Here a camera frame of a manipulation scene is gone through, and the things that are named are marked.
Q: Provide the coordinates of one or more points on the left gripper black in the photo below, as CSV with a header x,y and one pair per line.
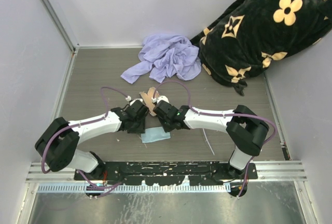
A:
x,y
141,129

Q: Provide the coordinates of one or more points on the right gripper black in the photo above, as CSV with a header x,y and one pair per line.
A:
x,y
167,128

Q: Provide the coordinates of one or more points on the light blue cleaning cloth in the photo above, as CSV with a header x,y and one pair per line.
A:
x,y
154,134

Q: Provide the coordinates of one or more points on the printed glasses case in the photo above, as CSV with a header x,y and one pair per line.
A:
x,y
151,93

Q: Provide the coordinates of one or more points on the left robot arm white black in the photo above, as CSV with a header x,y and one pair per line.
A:
x,y
57,146

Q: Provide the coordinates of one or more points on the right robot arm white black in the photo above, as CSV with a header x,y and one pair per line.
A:
x,y
247,130

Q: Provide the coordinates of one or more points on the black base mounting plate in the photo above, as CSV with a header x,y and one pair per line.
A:
x,y
199,173

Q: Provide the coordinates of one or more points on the crumpled lavender cloth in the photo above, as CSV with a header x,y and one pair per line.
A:
x,y
163,56

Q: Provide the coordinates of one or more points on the black floral plush blanket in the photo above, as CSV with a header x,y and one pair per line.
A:
x,y
252,34

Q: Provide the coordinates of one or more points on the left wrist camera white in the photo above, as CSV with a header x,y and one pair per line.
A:
x,y
131,100

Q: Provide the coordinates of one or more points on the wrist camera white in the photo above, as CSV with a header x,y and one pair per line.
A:
x,y
156,100
131,100

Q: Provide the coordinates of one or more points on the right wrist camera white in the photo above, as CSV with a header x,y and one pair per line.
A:
x,y
156,100

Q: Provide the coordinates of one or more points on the white frame sunglasses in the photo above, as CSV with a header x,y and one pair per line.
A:
x,y
208,142

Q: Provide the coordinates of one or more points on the slotted grey cable duct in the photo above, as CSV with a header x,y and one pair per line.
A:
x,y
84,187

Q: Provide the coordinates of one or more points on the aluminium frame post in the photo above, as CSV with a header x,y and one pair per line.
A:
x,y
56,20

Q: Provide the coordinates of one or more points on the aluminium front rail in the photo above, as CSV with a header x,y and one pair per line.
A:
x,y
266,171

